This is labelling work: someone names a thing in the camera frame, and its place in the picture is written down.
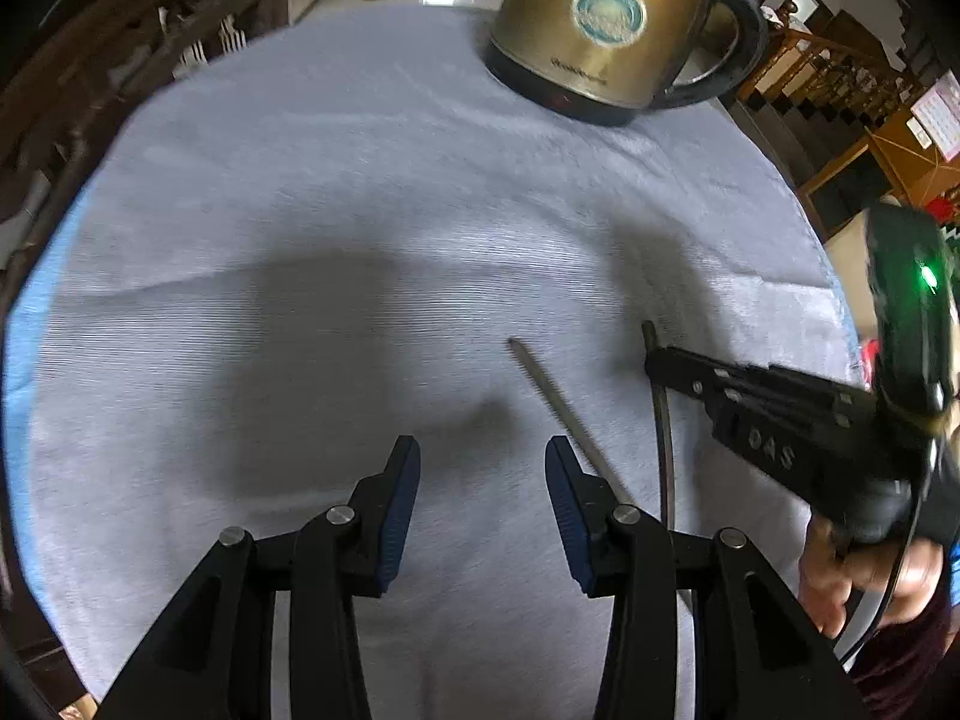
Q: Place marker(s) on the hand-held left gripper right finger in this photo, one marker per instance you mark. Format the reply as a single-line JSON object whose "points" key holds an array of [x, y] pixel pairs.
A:
{"points": [[566, 517]]}

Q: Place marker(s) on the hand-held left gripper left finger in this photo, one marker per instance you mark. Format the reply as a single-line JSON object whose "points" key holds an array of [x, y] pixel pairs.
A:
{"points": [[394, 525]]}

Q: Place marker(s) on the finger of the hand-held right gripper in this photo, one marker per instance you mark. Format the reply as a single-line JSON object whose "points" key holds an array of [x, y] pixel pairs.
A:
{"points": [[690, 375]]}

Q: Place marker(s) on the dark chopstick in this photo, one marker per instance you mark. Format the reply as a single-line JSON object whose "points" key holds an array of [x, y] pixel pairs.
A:
{"points": [[664, 450], [555, 405]]}

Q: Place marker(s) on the person's right forearm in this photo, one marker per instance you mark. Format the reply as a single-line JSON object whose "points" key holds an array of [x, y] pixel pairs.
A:
{"points": [[907, 660]]}

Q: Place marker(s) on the person's right hand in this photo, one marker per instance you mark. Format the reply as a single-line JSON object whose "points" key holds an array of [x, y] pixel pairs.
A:
{"points": [[840, 577]]}

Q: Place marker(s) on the wooden stair railing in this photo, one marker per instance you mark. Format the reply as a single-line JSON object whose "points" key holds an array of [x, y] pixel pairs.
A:
{"points": [[847, 112]]}

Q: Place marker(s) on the grey tablecloth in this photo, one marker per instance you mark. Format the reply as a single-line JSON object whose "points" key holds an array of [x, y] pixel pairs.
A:
{"points": [[300, 202]]}

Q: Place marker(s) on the gold electric kettle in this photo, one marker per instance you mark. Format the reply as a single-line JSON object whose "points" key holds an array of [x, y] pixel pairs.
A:
{"points": [[600, 15]]}

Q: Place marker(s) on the blue cloth under tablecloth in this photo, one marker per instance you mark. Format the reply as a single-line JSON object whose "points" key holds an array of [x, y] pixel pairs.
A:
{"points": [[45, 262]]}

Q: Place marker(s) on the carved wooden sideboard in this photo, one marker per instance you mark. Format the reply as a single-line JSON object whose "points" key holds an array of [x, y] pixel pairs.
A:
{"points": [[75, 52]]}

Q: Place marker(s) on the wall calendar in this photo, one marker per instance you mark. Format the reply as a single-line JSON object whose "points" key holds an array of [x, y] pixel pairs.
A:
{"points": [[937, 116]]}

